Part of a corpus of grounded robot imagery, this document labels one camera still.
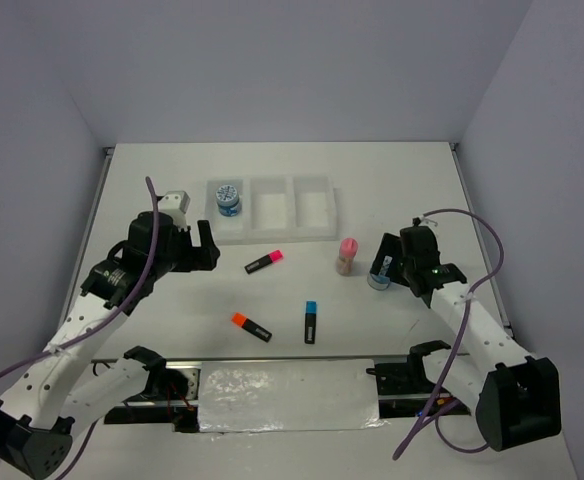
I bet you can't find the blue paint jar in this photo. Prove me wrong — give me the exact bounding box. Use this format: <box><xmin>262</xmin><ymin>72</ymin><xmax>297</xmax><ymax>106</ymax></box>
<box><xmin>215</xmin><ymin>184</ymin><xmax>241</xmax><ymax>217</ymax></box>
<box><xmin>367</xmin><ymin>273</ymin><xmax>391</xmax><ymax>291</ymax></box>

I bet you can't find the pink highlighter marker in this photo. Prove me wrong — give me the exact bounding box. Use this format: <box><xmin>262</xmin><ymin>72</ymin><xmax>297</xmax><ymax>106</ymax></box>
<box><xmin>244</xmin><ymin>250</ymin><xmax>283</xmax><ymax>275</ymax></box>

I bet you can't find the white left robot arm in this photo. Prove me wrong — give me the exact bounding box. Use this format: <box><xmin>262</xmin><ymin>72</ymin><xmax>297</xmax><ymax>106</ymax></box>
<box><xmin>0</xmin><ymin>211</ymin><xmax>220</xmax><ymax>479</ymax></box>

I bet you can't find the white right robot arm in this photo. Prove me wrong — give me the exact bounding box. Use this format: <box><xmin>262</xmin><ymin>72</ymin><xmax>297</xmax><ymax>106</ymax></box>
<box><xmin>367</xmin><ymin>225</ymin><xmax>562</xmax><ymax>451</ymax></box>

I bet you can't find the pink-lidded toothpick jar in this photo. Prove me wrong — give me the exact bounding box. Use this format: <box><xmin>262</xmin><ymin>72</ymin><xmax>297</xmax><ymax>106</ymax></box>
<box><xmin>336</xmin><ymin>237</ymin><xmax>358</xmax><ymax>276</ymax></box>

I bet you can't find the orange highlighter marker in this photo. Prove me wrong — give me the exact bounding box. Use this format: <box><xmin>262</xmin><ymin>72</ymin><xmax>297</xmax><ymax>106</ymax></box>
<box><xmin>232</xmin><ymin>312</ymin><xmax>272</xmax><ymax>343</ymax></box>

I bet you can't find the blue highlighter marker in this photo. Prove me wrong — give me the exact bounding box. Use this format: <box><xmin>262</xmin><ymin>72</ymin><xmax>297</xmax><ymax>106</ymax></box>
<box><xmin>304</xmin><ymin>301</ymin><xmax>317</xmax><ymax>344</ymax></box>

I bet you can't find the white three-compartment foam tray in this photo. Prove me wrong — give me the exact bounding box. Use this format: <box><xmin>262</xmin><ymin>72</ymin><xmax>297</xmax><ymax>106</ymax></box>
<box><xmin>204</xmin><ymin>175</ymin><xmax>338</xmax><ymax>246</ymax></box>

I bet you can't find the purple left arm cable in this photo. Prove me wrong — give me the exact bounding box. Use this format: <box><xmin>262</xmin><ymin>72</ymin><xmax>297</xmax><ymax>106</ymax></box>
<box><xmin>0</xmin><ymin>175</ymin><xmax>163</xmax><ymax>479</ymax></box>

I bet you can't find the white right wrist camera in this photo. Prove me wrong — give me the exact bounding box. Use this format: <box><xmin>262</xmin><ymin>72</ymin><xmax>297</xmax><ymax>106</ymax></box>
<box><xmin>412</xmin><ymin>215</ymin><xmax>438</xmax><ymax>228</ymax></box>

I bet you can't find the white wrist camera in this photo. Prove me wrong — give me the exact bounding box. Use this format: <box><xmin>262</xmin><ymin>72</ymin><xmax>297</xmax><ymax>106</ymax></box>
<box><xmin>412</xmin><ymin>215</ymin><xmax>438</xmax><ymax>228</ymax></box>
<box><xmin>158</xmin><ymin>191</ymin><xmax>190</xmax><ymax>230</ymax></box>

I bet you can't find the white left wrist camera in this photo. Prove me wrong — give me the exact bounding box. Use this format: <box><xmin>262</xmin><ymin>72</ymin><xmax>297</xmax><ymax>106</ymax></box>
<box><xmin>158</xmin><ymin>191</ymin><xmax>190</xmax><ymax>230</ymax></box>

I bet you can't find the silver foil-covered base plate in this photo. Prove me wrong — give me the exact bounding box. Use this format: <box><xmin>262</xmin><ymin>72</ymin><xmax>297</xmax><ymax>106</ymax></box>
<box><xmin>103</xmin><ymin>355</ymin><xmax>473</xmax><ymax>434</ymax></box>

